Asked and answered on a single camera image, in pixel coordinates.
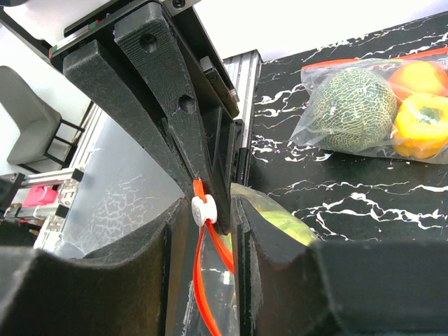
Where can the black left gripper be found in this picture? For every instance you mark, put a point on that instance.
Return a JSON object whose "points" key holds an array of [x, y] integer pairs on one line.
{"points": [[199, 125]]}

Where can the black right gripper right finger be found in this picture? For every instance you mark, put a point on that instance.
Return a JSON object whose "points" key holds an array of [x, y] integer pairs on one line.
{"points": [[335, 287]]}

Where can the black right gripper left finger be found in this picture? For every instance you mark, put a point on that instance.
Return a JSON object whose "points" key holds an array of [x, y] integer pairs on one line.
{"points": [[128, 287]]}

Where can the green cabbage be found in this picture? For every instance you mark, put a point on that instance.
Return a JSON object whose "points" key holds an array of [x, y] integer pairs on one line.
{"points": [[289, 225]]}

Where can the netted green melon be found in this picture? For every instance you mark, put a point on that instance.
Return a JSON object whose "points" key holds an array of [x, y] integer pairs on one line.
{"points": [[351, 110]]}

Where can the orange yellow bell pepper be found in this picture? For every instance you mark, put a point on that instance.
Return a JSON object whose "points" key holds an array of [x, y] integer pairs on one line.
{"points": [[420, 127]]}

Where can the orange fruit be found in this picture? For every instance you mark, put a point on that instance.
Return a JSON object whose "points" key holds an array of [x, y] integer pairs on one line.
{"points": [[419, 77]]}

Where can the grey chair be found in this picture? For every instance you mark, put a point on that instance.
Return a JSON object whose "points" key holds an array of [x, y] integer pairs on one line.
{"points": [[36, 120]]}

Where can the aluminium frame rail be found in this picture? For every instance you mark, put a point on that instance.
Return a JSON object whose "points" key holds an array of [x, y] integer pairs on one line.
{"points": [[111, 188]]}

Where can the pink object behind frame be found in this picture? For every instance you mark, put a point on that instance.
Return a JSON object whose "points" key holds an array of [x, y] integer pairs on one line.
{"points": [[39, 196]]}

